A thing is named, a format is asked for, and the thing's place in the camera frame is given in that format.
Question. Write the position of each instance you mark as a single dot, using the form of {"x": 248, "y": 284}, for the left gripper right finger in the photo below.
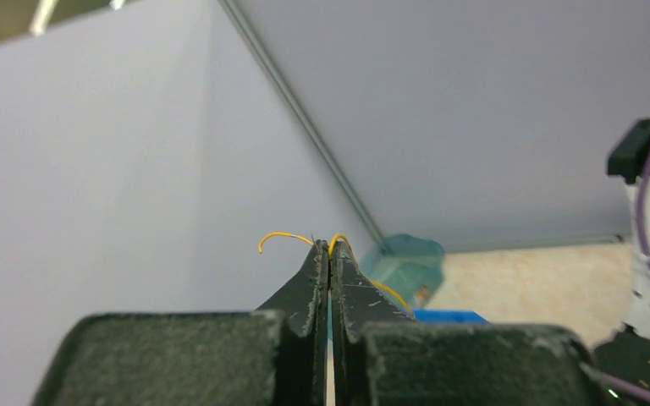
{"x": 383, "y": 356}

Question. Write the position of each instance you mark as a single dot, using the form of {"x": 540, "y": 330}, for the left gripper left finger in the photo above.
{"x": 275, "y": 354}

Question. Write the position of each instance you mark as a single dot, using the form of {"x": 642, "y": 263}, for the blue divided plastic bin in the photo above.
{"x": 448, "y": 316}

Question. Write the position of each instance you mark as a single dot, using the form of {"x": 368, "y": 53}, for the teal translucent plastic tub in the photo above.
{"x": 410, "y": 268}

